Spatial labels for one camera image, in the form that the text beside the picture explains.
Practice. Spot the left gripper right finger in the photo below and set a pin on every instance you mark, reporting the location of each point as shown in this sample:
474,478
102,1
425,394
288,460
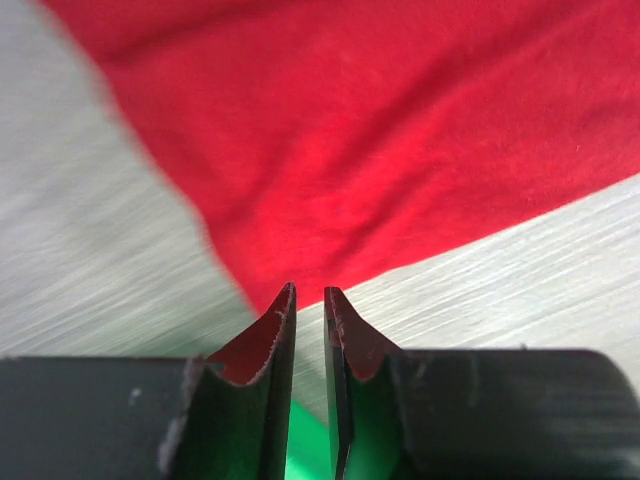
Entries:
520,413

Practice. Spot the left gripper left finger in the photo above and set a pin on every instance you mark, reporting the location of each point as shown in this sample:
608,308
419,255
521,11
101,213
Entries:
218,416

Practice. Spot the red t shirt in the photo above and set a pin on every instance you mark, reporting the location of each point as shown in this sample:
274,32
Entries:
327,142

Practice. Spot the green plastic tray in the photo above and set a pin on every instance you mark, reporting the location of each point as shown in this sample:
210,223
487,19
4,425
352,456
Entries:
307,445

